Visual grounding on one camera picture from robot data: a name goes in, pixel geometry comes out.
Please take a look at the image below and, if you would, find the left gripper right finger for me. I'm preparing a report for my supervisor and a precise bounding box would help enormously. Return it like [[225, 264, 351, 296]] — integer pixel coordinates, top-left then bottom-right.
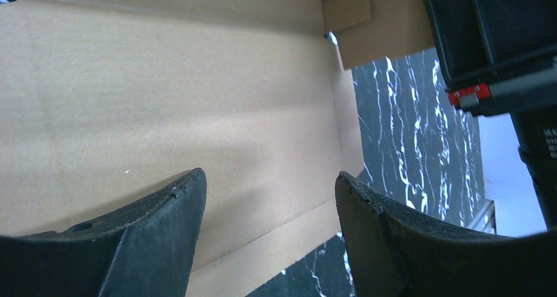
[[335, 171, 556, 296]]

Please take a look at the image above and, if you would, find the brown cardboard box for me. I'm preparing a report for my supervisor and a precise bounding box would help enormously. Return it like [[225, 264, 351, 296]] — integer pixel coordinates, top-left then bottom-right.
[[1, 0, 433, 296]]

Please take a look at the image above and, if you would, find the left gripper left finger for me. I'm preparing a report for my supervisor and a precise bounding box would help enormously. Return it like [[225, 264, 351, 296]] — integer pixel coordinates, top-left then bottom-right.
[[1, 168, 207, 296]]

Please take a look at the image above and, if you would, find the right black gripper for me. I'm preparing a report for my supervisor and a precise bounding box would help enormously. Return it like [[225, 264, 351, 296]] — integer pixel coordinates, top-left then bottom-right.
[[416, 0, 557, 118]]

